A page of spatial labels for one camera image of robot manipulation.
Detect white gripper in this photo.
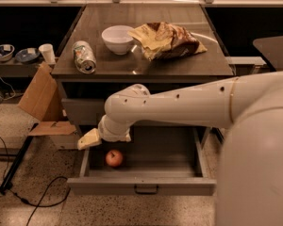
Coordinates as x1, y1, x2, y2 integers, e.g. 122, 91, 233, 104
77, 115, 131, 150

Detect red apple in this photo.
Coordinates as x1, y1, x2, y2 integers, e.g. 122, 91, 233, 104
106, 150, 124, 168

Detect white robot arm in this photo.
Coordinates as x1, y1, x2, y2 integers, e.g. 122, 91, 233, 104
77, 71, 283, 226

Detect closed upper drawer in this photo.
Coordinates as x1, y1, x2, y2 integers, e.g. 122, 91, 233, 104
61, 99, 105, 125

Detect open middle drawer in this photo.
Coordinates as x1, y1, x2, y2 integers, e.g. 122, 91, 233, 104
68, 126, 216, 196

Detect grey drawer cabinet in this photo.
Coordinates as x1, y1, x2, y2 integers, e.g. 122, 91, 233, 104
52, 4, 233, 135

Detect brown cardboard box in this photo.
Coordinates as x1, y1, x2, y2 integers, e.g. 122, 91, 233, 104
18, 62, 78, 150

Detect crushed soda can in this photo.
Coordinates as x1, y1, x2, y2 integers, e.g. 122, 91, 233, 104
72, 40, 96, 74

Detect white paper cup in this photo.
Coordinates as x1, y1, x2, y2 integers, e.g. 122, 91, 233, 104
39, 43, 56, 65

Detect black left stand leg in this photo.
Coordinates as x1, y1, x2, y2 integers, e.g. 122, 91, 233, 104
0, 136, 34, 195

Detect white ceramic bowl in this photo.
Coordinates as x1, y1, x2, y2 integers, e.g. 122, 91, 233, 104
101, 25, 134, 55

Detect blue patterned bowl right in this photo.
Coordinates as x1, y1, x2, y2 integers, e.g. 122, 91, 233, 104
15, 48, 41, 64

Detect blue patterned bowl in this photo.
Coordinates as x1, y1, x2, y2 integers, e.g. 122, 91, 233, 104
0, 44, 14, 62
15, 48, 41, 64

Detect yellow brown chip bag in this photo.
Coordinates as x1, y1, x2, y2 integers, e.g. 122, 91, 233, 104
128, 22, 208, 61

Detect blue patterned bowl left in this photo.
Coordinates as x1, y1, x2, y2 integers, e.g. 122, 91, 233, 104
0, 44, 14, 62

